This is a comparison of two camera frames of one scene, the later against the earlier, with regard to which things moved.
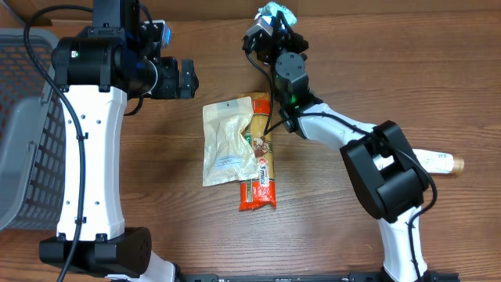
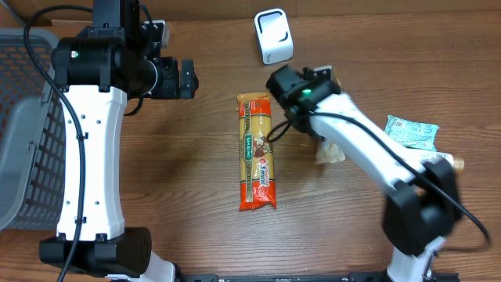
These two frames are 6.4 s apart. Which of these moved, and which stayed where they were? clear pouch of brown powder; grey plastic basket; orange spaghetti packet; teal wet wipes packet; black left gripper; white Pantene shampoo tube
Moved: teal wet wipes packet; clear pouch of brown powder
Stayed: grey plastic basket; white Pantene shampoo tube; black left gripper; orange spaghetti packet
